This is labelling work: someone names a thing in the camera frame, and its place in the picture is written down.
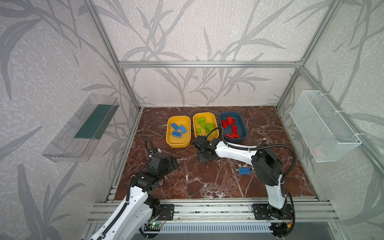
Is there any clear plastic wall shelf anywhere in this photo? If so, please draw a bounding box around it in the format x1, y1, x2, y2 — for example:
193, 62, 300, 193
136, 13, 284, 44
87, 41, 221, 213
42, 94, 120, 163

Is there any dark teal plastic bin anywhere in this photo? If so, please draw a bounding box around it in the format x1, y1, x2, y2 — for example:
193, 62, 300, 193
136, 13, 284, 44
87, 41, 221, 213
219, 112, 248, 143

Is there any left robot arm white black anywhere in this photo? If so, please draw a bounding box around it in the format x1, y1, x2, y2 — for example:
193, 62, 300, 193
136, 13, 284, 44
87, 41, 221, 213
90, 152, 179, 240

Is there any aluminium front rail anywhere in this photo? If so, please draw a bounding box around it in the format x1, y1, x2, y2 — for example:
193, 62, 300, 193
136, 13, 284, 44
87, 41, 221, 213
86, 197, 340, 224

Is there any right wiring bundle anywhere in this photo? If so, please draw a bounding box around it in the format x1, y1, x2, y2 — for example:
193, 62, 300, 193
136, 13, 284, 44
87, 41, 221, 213
269, 213, 296, 238

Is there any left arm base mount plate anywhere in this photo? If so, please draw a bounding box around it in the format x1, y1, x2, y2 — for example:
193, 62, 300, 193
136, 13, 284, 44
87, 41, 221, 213
151, 204, 175, 221

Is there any yellow plastic bin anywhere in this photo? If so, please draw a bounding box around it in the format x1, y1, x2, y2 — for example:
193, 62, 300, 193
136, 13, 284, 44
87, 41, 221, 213
193, 112, 218, 137
166, 116, 192, 148

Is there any left circuit board with wires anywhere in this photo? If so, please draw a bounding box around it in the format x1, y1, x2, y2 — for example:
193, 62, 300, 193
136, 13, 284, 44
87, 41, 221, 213
142, 212, 168, 232

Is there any blue lego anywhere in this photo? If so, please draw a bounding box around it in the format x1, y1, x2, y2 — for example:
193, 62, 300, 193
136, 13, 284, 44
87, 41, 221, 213
172, 131, 182, 138
238, 168, 251, 175
179, 125, 188, 134
171, 123, 179, 131

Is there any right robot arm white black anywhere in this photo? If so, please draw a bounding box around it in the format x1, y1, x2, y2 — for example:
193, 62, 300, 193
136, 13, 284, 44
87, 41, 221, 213
193, 136, 297, 220

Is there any white wire mesh basket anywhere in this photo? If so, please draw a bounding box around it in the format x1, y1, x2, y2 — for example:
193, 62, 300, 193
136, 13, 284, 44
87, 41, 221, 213
290, 90, 362, 163

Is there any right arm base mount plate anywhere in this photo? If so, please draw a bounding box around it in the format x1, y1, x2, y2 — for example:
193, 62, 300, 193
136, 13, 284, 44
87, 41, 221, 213
251, 204, 294, 221

